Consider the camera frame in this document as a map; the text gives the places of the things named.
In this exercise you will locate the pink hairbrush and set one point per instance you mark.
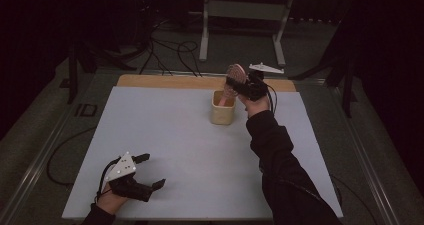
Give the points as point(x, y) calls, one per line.
point(237, 72)

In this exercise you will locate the white metal stand frame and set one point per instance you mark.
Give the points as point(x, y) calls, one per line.
point(245, 10)

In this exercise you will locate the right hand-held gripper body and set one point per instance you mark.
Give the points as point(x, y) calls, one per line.
point(256, 86)

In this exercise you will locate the white table mat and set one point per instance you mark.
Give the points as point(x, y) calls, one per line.
point(166, 125)

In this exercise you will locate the beige square cup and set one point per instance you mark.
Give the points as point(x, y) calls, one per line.
point(221, 116)

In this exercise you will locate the person's left hand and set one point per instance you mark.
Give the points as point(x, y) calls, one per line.
point(110, 201)

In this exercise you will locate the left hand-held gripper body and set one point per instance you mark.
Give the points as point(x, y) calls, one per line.
point(121, 170)

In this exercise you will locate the metal floor rail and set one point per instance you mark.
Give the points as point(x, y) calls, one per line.
point(36, 161)
point(366, 171)

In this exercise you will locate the black rectangular floor frame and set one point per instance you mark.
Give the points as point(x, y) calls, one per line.
point(80, 110)

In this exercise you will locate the person's right hand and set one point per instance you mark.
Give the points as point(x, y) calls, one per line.
point(256, 107)

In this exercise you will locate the black stand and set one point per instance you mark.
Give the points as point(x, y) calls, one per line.
point(72, 78)
point(346, 85)

